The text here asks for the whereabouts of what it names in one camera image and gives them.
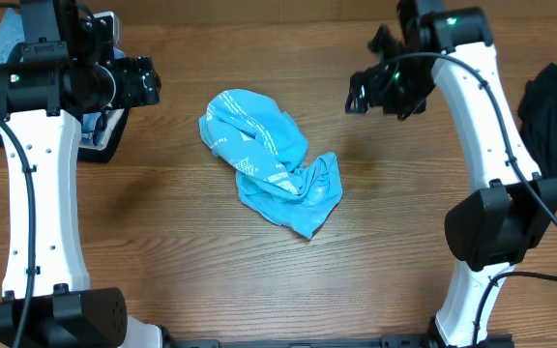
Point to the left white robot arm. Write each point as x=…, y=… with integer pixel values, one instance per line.
x=66, y=69

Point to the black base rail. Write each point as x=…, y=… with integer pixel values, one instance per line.
x=302, y=343

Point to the light blue printed t-shirt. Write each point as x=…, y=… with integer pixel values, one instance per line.
x=268, y=151

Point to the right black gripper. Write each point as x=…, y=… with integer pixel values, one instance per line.
x=381, y=95

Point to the folded black garment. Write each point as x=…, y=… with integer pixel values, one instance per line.
x=36, y=157

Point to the folded white garment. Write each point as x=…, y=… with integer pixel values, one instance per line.
x=36, y=130

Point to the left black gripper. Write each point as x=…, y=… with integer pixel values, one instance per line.
x=138, y=89

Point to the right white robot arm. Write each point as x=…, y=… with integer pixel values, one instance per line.
x=509, y=204

